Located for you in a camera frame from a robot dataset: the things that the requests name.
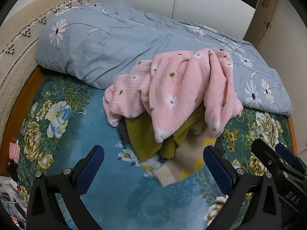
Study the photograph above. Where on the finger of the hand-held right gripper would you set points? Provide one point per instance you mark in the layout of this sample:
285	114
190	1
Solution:
263	153
285	153

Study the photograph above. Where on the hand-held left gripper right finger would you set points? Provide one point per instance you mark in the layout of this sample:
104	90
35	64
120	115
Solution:
214	165

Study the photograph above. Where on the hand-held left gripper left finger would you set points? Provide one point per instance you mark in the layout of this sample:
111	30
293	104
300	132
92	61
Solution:
92	165

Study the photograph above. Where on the pink floral fleece pants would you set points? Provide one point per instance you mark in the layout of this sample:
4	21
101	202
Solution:
182	91

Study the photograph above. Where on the beige fleece garment yellow marks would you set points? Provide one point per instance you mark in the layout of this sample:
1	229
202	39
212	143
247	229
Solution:
187	153

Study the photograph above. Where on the teal floral plush blanket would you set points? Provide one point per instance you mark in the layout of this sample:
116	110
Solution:
100	129

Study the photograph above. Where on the olive green fleece garment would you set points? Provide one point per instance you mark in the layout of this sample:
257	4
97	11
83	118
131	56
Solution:
141	136

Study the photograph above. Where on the pink textured pad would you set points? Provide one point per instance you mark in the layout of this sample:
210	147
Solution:
14	151

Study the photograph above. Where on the bedside clutter pile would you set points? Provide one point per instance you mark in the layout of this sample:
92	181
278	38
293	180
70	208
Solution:
12	196

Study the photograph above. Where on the cream quilted headboard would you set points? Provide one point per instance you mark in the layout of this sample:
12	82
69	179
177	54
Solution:
14	81

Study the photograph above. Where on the grey-blue floral duvet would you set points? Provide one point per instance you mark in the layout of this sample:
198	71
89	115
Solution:
108	48

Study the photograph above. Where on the wooden door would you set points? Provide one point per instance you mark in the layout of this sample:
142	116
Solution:
263	21

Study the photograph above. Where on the red door ornament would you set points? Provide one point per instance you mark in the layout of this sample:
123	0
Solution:
265	2

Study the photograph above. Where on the white wardrobe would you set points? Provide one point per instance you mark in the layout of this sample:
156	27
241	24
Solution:
203	2

